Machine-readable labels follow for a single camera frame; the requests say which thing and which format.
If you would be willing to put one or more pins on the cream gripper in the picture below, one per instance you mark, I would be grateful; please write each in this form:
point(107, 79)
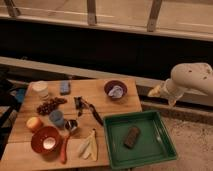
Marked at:
point(157, 91)

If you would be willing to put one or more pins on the blue sponge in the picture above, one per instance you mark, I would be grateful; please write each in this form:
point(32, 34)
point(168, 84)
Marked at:
point(64, 87)

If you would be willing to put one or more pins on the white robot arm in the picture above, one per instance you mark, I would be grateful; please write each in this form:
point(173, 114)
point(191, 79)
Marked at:
point(183, 77)

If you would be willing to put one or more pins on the white crumpled cloth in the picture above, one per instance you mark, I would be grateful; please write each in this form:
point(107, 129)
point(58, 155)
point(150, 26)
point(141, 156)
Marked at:
point(116, 92)

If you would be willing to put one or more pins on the dark red bowl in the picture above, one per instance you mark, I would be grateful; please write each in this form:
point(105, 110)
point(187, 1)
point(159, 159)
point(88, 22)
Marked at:
point(110, 84)

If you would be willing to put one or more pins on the brown rectangular block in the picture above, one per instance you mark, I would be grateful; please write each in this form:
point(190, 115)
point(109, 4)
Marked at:
point(131, 137)

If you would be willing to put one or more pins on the green plastic tray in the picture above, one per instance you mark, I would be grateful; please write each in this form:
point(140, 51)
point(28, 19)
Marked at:
point(153, 144)

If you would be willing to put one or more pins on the small metal cup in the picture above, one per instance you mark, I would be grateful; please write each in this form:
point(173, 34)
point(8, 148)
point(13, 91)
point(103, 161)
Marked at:
point(71, 125)

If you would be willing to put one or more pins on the orange carrot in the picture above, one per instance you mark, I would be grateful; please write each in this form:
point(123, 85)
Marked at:
point(63, 154)

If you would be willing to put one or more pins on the bunch of dark grapes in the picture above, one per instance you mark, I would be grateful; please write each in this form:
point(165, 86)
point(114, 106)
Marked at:
point(47, 107)

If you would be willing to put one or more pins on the white cup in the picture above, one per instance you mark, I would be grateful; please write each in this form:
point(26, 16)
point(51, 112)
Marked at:
point(41, 88)

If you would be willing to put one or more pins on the orange bowl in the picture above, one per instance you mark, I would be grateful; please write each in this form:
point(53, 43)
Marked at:
point(45, 140)

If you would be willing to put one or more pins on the orange fruit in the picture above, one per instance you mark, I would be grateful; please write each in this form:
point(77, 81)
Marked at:
point(34, 123)

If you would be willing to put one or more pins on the blue object at left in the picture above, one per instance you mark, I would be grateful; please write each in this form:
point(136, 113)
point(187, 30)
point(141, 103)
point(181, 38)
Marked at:
point(20, 95)

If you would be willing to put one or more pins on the black handled tool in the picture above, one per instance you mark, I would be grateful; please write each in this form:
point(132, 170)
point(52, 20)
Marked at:
point(82, 104)

